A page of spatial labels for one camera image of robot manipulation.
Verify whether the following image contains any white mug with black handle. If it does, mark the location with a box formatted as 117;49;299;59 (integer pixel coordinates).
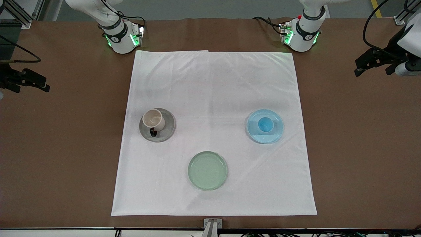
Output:
142;109;166;138

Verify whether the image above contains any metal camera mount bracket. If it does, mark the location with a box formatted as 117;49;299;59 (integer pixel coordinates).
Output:
200;218;223;237

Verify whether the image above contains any black table edge rail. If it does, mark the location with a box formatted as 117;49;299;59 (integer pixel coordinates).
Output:
0;227;421;231

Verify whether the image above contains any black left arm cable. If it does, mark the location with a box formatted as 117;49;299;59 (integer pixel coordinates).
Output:
362;0;397;53

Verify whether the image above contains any small blue cup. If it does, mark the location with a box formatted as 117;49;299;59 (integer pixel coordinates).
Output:
257;117;275;134

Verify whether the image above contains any black left base cable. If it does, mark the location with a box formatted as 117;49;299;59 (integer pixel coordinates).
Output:
252;16;285;36

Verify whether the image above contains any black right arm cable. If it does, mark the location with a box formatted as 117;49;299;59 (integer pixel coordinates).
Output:
0;34;42;64

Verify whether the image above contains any black base cable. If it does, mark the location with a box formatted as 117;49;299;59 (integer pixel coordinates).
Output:
252;16;285;36
117;10;146;35

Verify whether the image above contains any gray plate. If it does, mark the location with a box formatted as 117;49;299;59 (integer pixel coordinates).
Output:
138;107;177;143

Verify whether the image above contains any black right base cable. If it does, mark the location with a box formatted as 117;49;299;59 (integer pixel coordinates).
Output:
117;10;146;35

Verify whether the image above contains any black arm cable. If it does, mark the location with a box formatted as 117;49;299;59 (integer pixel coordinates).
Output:
362;0;397;53
0;34;42;64

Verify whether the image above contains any light blue plate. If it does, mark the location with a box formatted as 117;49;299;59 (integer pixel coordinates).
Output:
246;109;285;145

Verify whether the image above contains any pale green plate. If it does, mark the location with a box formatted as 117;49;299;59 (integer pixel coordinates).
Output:
187;151;229;191

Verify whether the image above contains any white tablecloth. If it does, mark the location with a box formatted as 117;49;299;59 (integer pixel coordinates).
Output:
111;50;318;217

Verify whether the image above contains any aluminium frame profile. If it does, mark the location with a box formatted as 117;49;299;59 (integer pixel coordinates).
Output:
393;0;421;26
0;0;45;29

